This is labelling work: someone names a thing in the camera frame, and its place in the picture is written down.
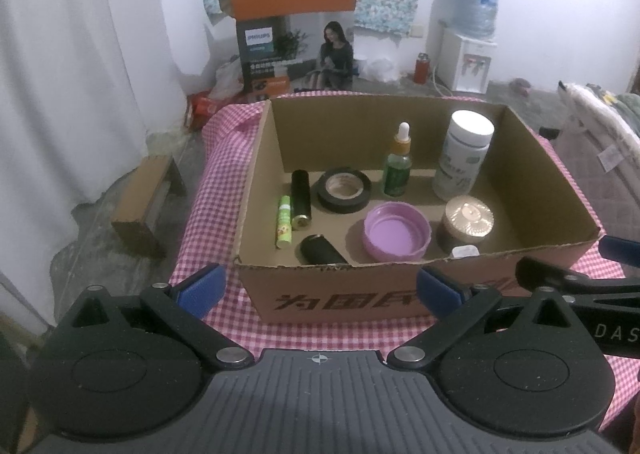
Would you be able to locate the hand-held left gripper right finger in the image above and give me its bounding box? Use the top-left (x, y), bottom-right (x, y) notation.
top-left (387, 266), bottom-right (576, 370)

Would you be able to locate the white curtain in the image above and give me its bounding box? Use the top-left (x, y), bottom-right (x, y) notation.
top-left (0, 0), bottom-right (212, 340)

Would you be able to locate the white plastic bag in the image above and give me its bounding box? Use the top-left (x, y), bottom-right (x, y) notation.
top-left (214, 59), bottom-right (247, 101)

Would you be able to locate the pink checked cloth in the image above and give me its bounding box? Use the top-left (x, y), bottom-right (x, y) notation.
top-left (170, 90), bottom-right (640, 435)

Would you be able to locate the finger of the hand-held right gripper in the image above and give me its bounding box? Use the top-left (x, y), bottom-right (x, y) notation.
top-left (599, 234), bottom-right (640, 263)
top-left (515, 256), bottom-right (640, 298)

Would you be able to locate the white water dispenser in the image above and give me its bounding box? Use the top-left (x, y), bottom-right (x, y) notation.
top-left (437, 28), bottom-right (499, 95)

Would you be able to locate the green dropper bottle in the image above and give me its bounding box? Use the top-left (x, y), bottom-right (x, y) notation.
top-left (382, 122), bottom-right (415, 198)

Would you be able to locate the green tube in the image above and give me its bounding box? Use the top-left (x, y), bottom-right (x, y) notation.
top-left (274, 195), bottom-right (294, 250)

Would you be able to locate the red snack packet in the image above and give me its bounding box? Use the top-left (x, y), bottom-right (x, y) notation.
top-left (187, 91), bottom-right (224, 133)

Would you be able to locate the black cylinder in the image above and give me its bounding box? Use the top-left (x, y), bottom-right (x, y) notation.
top-left (299, 233), bottom-right (350, 266)

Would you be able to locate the grey quilt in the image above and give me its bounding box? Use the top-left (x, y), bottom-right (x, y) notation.
top-left (582, 84), bottom-right (640, 136)

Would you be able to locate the black tube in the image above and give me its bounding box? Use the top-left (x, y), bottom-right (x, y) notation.
top-left (291, 170), bottom-right (315, 231)

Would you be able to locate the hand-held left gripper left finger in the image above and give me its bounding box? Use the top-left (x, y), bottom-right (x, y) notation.
top-left (65, 263), bottom-right (256, 370)

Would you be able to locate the brown cardboard box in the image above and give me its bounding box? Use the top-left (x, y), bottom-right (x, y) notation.
top-left (234, 95), bottom-right (603, 326)

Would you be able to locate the purple plastic lid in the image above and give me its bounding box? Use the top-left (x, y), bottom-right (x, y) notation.
top-left (363, 201), bottom-right (432, 264)

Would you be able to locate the white pill bottle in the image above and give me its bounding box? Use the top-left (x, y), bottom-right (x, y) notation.
top-left (432, 110), bottom-right (496, 203)

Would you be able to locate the black tape roll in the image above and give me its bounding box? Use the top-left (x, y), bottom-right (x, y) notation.
top-left (316, 169), bottom-right (373, 214)

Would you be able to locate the gold lidded jar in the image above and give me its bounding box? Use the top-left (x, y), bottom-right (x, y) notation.
top-left (436, 195), bottom-right (496, 256)

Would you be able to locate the small wooden stool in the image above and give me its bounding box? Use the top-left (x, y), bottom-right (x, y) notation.
top-left (111, 154), bottom-right (187, 260)

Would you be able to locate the white blanket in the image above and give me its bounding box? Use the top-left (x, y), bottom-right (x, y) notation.
top-left (557, 80), bottom-right (640, 176)

